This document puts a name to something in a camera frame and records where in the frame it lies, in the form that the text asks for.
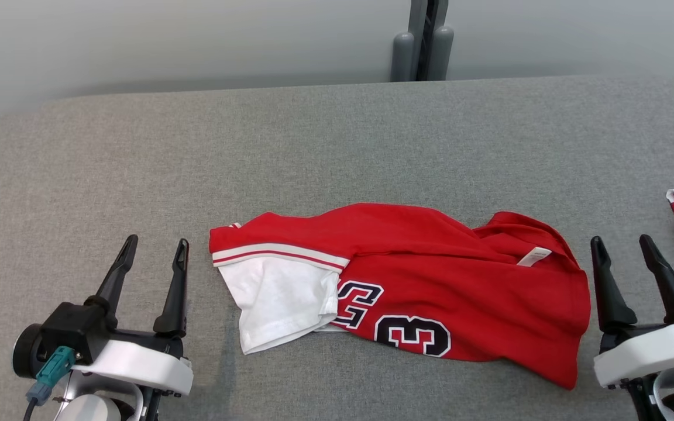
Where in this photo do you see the grey partition post with feet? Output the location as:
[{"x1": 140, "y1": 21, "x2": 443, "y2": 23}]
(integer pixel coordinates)
[{"x1": 390, "y1": 0, "x2": 455, "y2": 82}]

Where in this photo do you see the black cable with teal connector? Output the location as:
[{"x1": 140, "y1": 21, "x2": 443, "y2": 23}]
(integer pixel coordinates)
[{"x1": 23, "y1": 346, "x2": 76, "y2": 421}]

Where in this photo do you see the red white basketball jersey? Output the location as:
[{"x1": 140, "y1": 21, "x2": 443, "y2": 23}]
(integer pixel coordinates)
[{"x1": 209, "y1": 202, "x2": 592, "y2": 391}]

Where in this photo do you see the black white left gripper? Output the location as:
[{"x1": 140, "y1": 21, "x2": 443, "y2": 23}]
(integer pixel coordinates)
[{"x1": 73, "y1": 235, "x2": 194, "y2": 398}]

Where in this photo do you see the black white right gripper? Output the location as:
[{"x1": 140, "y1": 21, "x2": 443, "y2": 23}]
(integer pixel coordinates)
[{"x1": 590, "y1": 234, "x2": 674, "y2": 390}]

